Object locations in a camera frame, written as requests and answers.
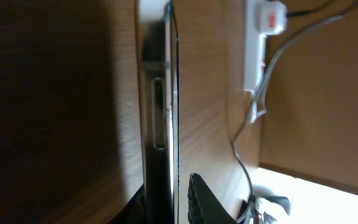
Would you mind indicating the white power strip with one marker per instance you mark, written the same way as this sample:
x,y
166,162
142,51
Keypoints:
x,y
254,46

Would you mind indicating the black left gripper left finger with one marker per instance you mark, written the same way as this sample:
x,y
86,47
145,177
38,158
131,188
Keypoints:
x,y
134,210

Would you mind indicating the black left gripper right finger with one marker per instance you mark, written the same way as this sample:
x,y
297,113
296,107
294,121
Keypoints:
x,y
203,206

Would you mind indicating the white charger plug adapter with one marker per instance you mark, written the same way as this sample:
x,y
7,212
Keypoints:
x,y
272,17

